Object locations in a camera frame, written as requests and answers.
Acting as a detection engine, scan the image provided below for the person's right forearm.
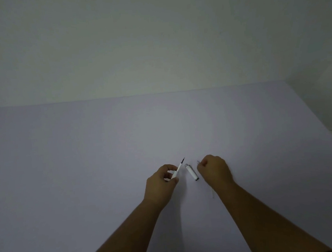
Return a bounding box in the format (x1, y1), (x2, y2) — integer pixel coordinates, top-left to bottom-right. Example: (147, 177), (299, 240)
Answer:
(210, 173), (332, 252)

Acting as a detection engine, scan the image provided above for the white pen with black tip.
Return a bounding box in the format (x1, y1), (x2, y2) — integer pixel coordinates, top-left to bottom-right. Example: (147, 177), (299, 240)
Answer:
(169, 158), (187, 179)

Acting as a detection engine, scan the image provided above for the white pen cap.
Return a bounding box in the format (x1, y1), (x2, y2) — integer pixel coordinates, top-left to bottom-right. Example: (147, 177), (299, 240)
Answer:
(185, 162), (200, 182)

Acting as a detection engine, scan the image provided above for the person's right hand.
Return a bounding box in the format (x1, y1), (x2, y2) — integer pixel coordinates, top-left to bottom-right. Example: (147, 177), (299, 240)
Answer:
(196, 153), (236, 191)

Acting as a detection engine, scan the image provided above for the person's left hand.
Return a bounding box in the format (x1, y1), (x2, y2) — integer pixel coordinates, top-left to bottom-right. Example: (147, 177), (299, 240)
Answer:
(141, 163), (182, 213)

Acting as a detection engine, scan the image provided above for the person's left forearm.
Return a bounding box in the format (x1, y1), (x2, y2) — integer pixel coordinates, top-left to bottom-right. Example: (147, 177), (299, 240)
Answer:
(70, 198), (166, 252)

